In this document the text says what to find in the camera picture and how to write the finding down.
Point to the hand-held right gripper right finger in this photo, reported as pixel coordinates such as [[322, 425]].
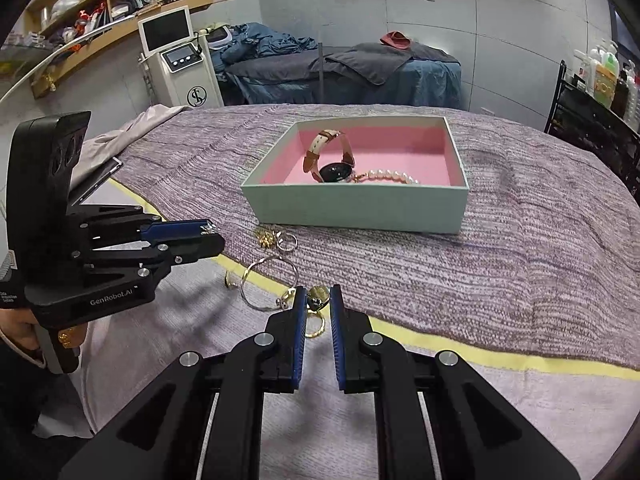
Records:
[[337, 342]]

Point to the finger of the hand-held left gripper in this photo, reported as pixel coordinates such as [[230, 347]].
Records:
[[192, 250], [172, 230]]

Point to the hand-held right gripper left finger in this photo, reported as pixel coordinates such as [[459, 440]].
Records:
[[298, 332]]

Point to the gold earring with dark stone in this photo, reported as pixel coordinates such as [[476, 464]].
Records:
[[316, 300]]

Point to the small gold earring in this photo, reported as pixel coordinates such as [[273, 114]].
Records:
[[231, 282]]

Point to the large thin hoop bangle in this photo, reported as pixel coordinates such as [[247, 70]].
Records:
[[246, 275]]

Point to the green box with pink lining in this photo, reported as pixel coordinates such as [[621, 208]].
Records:
[[350, 210]]

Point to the person's left hand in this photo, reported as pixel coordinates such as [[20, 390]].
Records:
[[17, 327]]

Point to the tablet computer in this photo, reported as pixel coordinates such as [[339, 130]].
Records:
[[95, 180]]

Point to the beige quilt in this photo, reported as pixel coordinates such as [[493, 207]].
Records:
[[135, 132]]

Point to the white beauty machine with screen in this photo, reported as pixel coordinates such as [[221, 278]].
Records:
[[175, 60]]

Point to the crumpled blue duvet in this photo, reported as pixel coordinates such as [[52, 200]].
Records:
[[270, 42]]

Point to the wooden cubby shelf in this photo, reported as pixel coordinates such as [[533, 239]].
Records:
[[150, 10]]

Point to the white plastic bag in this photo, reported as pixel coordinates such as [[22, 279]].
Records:
[[70, 2]]

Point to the dark grey towel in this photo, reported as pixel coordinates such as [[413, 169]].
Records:
[[375, 62]]

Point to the massage bed with blue cover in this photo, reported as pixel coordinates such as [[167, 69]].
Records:
[[430, 82]]

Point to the red cloth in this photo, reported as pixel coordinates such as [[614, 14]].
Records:
[[396, 40]]

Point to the black storage rack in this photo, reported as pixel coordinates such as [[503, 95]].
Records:
[[595, 125]]

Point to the group of toiletry bottles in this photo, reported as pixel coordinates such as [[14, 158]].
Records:
[[607, 77]]

